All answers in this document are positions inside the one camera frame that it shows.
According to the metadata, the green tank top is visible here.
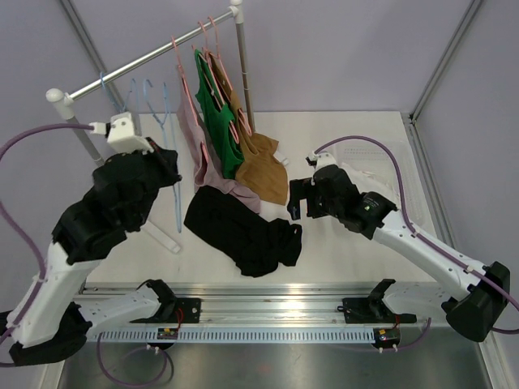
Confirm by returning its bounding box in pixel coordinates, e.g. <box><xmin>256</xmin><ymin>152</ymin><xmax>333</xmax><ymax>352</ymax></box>
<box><xmin>194</xmin><ymin>49</ymin><xmax>244</xmax><ymax>179</ymax></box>

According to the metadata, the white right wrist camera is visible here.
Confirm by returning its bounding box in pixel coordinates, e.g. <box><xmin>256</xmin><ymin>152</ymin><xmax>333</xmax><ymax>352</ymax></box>
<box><xmin>306</xmin><ymin>152</ymin><xmax>337</xmax><ymax>171</ymax></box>

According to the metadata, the mustard brown tank top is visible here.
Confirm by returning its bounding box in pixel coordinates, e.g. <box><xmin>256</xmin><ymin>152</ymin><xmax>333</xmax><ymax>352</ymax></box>
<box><xmin>208</xmin><ymin>54</ymin><xmax>290</xmax><ymax>206</ymax></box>

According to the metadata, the white tank top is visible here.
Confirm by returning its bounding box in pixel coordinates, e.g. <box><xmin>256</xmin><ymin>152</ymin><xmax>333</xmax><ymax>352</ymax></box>
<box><xmin>340</xmin><ymin>162</ymin><xmax>401</xmax><ymax>207</ymax></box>

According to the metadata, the pink hanger of mauve top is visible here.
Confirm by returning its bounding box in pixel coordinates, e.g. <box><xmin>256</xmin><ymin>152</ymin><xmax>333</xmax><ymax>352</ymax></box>
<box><xmin>171</xmin><ymin>36</ymin><xmax>210</xmax><ymax>165</ymax></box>

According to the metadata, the white slotted cable duct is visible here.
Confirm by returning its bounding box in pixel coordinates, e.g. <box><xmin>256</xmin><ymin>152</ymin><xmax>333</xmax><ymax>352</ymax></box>
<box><xmin>90</xmin><ymin>326</ymin><xmax>375</xmax><ymax>344</ymax></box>

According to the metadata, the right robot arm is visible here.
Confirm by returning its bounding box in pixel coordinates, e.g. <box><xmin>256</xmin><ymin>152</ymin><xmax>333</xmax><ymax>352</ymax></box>
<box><xmin>287</xmin><ymin>164</ymin><xmax>510</xmax><ymax>342</ymax></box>

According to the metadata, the pink hanger of green top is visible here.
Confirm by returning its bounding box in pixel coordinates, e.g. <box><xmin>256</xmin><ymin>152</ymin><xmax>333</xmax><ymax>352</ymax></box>
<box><xmin>198</xmin><ymin>21</ymin><xmax>239</xmax><ymax>144</ymax></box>

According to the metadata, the aluminium front rail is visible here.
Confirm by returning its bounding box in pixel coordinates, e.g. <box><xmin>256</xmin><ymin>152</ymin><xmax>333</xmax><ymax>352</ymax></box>
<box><xmin>80</xmin><ymin>283</ymin><xmax>459</xmax><ymax>325</ymax></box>

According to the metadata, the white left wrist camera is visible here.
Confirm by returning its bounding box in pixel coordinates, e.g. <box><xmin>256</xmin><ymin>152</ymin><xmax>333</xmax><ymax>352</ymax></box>
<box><xmin>90</xmin><ymin>111</ymin><xmax>154</xmax><ymax>154</ymax></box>

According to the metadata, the grey white clothes rack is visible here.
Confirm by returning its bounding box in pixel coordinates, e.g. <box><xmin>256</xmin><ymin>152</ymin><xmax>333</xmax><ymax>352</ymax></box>
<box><xmin>45</xmin><ymin>0</ymin><xmax>290</xmax><ymax>255</ymax></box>

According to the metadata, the light blue wire hanger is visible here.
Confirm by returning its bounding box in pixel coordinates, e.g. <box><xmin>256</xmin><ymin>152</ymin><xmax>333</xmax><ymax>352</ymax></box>
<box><xmin>99</xmin><ymin>71</ymin><xmax>139</xmax><ymax>113</ymax></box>

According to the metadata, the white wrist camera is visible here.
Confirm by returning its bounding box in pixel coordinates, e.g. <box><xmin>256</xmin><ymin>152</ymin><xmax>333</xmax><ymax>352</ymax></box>
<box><xmin>90</xmin><ymin>111</ymin><xmax>154</xmax><ymax>154</ymax></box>
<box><xmin>306</xmin><ymin>152</ymin><xmax>337</xmax><ymax>171</ymax></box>

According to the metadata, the black tank top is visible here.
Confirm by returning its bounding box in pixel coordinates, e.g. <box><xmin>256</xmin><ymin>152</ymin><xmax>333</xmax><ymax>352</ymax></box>
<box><xmin>184</xmin><ymin>186</ymin><xmax>302</xmax><ymax>278</ymax></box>

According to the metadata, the white plastic basket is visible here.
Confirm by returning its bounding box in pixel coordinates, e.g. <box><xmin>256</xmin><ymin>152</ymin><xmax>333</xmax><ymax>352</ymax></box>
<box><xmin>326</xmin><ymin>139</ymin><xmax>437</xmax><ymax>236</ymax></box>

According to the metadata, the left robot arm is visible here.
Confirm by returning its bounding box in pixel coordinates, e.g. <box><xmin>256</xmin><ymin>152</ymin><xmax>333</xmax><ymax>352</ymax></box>
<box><xmin>2</xmin><ymin>138</ymin><xmax>182</xmax><ymax>367</ymax></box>

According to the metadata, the mauve pink tank top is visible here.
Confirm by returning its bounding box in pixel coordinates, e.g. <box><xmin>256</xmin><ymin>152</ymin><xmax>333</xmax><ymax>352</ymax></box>
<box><xmin>176</xmin><ymin>65</ymin><xmax>261</xmax><ymax>214</ymax></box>

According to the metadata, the pink hanger of brown top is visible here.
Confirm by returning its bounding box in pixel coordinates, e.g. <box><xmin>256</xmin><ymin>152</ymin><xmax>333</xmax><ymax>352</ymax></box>
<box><xmin>208</xmin><ymin>16</ymin><xmax>254</xmax><ymax>144</ymax></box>

